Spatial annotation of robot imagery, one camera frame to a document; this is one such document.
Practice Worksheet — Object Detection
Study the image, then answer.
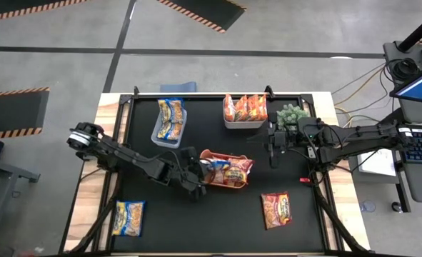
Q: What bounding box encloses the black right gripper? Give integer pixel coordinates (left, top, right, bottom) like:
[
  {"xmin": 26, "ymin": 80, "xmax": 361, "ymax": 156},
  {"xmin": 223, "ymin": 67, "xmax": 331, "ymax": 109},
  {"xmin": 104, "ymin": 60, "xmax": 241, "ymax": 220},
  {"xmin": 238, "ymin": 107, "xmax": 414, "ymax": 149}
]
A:
[{"xmin": 248, "ymin": 123, "xmax": 299, "ymax": 153}]

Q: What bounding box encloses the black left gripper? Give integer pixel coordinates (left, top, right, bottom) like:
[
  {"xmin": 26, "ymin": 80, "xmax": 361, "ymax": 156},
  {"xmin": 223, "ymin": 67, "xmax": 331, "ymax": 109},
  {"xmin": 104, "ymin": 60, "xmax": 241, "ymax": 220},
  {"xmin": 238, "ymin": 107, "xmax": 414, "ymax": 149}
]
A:
[{"xmin": 181, "ymin": 159, "xmax": 212, "ymax": 201}]

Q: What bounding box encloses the red roast beef ramen pack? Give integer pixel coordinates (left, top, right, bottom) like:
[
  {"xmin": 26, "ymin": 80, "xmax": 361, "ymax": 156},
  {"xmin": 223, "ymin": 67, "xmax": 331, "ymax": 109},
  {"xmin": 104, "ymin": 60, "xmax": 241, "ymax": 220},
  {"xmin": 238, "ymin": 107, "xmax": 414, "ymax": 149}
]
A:
[
  {"xmin": 223, "ymin": 158, "xmax": 255, "ymax": 188},
  {"xmin": 209, "ymin": 167, "xmax": 226, "ymax": 186},
  {"xmin": 260, "ymin": 191, "xmax": 293, "ymax": 231}
]

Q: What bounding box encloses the blue soy sauce ramen pack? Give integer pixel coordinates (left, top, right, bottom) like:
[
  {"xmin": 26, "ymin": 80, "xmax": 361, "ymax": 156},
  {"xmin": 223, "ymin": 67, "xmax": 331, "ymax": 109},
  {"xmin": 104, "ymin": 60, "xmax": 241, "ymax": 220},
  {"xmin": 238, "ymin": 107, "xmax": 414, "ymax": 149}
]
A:
[
  {"xmin": 155, "ymin": 120, "xmax": 185, "ymax": 141},
  {"xmin": 111, "ymin": 200, "xmax": 146, "ymax": 238},
  {"xmin": 156, "ymin": 98, "xmax": 185, "ymax": 124},
  {"xmin": 204, "ymin": 158, "xmax": 232, "ymax": 172}
]

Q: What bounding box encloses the orange plastic bin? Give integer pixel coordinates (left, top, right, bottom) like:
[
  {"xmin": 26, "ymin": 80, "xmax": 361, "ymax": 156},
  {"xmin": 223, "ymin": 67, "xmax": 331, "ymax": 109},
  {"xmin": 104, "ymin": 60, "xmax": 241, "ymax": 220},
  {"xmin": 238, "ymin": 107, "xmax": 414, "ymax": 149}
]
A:
[{"xmin": 199, "ymin": 148, "xmax": 250, "ymax": 190}]

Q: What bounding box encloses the orange chicken ramen pack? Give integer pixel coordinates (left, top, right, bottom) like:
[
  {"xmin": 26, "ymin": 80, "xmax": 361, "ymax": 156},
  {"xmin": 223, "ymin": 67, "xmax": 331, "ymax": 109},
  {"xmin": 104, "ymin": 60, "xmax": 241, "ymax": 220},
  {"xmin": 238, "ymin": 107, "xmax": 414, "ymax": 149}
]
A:
[
  {"xmin": 223, "ymin": 94, "xmax": 237, "ymax": 123},
  {"xmin": 246, "ymin": 94, "xmax": 260, "ymax": 121},
  {"xmin": 257, "ymin": 93, "xmax": 269, "ymax": 121},
  {"xmin": 234, "ymin": 94, "xmax": 249, "ymax": 122}
]

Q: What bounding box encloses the translucent grey plastic bin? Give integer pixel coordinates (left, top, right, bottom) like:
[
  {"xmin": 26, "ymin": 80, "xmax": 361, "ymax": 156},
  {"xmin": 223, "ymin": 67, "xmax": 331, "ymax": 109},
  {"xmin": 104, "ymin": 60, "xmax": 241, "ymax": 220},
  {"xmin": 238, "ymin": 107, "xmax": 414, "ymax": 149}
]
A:
[{"xmin": 150, "ymin": 101, "xmax": 189, "ymax": 149}]

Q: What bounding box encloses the white plastic bin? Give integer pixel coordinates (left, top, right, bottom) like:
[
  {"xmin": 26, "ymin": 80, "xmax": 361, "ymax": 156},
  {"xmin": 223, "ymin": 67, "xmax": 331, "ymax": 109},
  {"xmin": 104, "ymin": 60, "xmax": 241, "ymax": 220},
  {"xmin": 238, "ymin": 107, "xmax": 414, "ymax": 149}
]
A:
[{"xmin": 222, "ymin": 96, "xmax": 268, "ymax": 130}]

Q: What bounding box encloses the green artificial potted plant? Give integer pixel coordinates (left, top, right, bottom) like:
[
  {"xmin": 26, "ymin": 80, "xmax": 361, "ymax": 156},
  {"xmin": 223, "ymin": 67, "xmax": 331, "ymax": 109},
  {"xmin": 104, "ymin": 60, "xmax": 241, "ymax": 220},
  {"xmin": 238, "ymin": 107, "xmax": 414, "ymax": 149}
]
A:
[{"xmin": 275, "ymin": 103, "xmax": 310, "ymax": 131}]

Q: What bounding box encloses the blue grey seat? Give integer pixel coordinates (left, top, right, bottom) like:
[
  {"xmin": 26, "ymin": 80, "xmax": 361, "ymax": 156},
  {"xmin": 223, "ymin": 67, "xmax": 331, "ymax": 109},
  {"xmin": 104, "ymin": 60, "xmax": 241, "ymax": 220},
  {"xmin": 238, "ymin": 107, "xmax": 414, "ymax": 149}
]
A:
[{"xmin": 159, "ymin": 81, "xmax": 198, "ymax": 94}]

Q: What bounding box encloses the black hazard-striped floor mat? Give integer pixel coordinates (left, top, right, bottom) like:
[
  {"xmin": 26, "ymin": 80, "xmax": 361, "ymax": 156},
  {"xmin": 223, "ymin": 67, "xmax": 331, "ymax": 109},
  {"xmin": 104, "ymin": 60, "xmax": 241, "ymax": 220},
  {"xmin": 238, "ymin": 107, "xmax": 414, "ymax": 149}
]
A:
[
  {"xmin": 156, "ymin": 0, "xmax": 248, "ymax": 34},
  {"xmin": 0, "ymin": 0, "xmax": 90, "ymax": 24},
  {"xmin": 0, "ymin": 86, "xmax": 51, "ymax": 140}
]

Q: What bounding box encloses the grey pole base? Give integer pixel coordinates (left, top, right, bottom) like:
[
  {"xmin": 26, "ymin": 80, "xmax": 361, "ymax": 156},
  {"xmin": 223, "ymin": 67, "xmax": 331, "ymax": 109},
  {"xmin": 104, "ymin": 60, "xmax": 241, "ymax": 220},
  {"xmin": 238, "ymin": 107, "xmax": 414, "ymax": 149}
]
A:
[{"xmin": 382, "ymin": 39, "xmax": 422, "ymax": 72}]

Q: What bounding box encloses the black pole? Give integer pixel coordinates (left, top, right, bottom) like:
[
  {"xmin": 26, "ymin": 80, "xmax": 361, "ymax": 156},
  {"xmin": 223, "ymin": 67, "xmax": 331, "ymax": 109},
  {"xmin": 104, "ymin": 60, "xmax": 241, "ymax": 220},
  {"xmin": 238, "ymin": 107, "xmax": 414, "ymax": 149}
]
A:
[{"xmin": 397, "ymin": 9, "xmax": 422, "ymax": 54}]

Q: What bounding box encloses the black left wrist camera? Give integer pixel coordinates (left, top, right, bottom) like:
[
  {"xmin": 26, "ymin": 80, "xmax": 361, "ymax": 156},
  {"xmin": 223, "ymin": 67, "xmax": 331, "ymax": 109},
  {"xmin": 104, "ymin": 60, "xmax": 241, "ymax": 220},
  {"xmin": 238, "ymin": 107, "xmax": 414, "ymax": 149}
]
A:
[{"xmin": 180, "ymin": 146, "xmax": 199, "ymax": 163}]

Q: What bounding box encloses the yellow cable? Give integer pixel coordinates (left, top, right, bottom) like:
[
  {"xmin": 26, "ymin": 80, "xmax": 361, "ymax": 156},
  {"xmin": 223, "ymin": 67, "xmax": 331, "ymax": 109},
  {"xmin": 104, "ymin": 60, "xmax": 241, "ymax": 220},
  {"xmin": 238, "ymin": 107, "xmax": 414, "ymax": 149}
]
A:
[{"xmin": 333, "ymin": 66, "xmax": 388, "ymax": 124}]

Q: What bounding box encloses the coiled black cable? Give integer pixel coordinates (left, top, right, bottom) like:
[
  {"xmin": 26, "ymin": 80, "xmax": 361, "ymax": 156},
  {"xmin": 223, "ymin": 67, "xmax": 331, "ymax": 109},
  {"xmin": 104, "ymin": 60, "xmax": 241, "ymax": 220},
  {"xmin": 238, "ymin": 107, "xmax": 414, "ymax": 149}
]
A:
[{"xmin": 388, "ymin": 56, "xmax": 421, "ymax": 84}]

